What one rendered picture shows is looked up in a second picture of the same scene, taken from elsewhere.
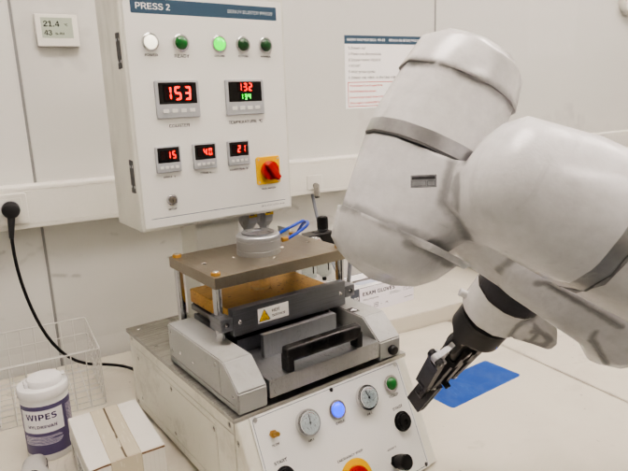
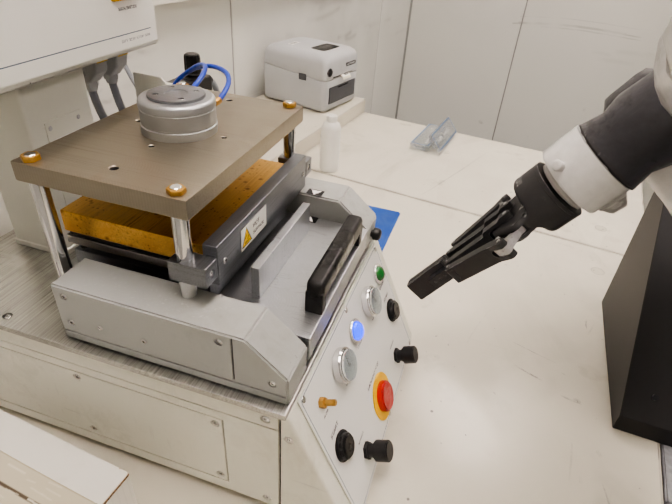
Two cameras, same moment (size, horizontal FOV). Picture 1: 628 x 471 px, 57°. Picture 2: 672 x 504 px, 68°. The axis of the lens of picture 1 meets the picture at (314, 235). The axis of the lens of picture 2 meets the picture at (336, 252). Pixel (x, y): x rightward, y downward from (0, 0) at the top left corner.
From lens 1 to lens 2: 0.58 m
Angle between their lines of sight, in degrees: 41
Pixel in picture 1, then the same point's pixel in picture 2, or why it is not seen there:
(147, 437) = (86, 473)
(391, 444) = (390, 340)
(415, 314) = not seen: hidden behind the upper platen
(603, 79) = not seen: outside the picture
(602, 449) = (514, 271)
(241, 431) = (295, 424)
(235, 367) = (263, 339)
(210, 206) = (46, 46)
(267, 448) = (321, 424)
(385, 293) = not seen: hidden behind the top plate
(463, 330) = (548, 211)
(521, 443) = (458, 286)
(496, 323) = (605, 200)
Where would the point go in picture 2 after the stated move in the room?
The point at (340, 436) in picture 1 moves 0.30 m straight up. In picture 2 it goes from (363, 360) to (394, 129)
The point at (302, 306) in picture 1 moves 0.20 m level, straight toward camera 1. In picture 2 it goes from (276, 206) to (394, 301)
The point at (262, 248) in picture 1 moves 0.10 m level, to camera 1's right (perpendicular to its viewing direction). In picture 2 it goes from (202, 123) to (286, 109)
